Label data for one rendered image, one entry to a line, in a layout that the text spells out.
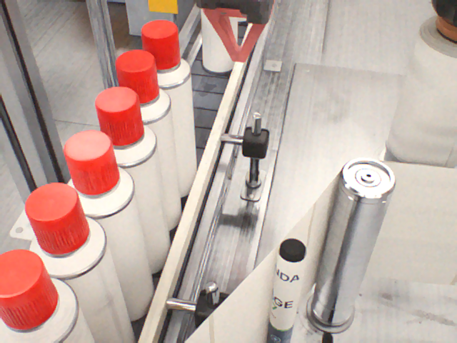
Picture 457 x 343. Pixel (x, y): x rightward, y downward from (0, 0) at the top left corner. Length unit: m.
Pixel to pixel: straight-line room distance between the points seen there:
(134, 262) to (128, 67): 0.16
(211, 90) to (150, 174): 0.33
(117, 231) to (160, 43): 0.17
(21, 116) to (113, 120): 0.16
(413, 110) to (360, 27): 0.47
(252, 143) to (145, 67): 0.21
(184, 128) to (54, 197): 0.22
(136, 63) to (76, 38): 0.57
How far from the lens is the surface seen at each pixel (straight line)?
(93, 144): 0.36
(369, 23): 1.03
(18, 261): 0.31
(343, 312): 0.48
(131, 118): 0.39
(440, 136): 0.57
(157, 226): 0.47
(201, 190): 0.55
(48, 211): 0.32
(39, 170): 0.58
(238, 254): 0.60
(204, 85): 0.75
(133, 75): 0.42
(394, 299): 0.53
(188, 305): 0.47
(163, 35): 0.46
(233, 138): 0.61
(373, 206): 0.36
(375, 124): 0.71
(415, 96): 0.56
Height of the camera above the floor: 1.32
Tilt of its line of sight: 46 degrees down
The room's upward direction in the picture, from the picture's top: straight up
